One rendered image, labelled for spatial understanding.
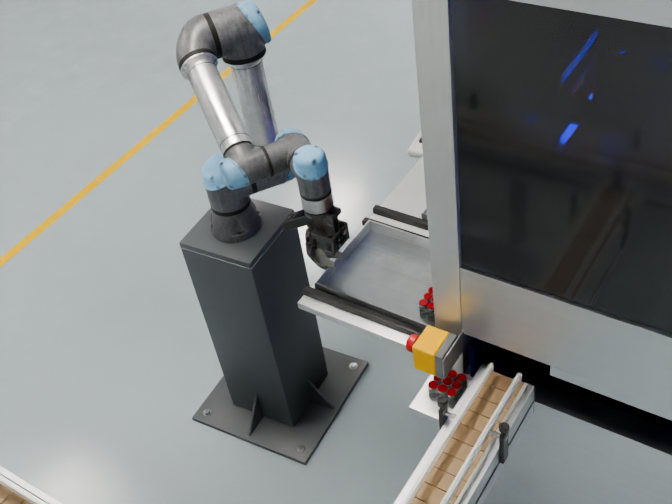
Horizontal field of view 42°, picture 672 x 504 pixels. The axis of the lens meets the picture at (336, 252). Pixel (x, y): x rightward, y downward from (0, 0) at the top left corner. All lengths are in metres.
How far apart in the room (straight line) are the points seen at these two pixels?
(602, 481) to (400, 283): 0.65
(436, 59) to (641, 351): 0.65
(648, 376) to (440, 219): 0.48
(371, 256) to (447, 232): 0.60
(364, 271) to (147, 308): 1.52
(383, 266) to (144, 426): 1.28
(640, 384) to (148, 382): 2.01
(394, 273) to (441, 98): 0.80
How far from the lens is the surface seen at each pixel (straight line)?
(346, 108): 4.40
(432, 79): 1.49
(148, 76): 5.02
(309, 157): 1.96
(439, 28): 1.44
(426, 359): 1.85
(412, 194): 2.44
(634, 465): 1.98
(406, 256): 2.25
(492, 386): 1.91
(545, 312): 1.72
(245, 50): 2.26
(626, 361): 1.74
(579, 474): 2.09
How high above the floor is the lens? 2.43
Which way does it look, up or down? 43 degrees down
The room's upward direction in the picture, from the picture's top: 10 degrees counter-clockwise
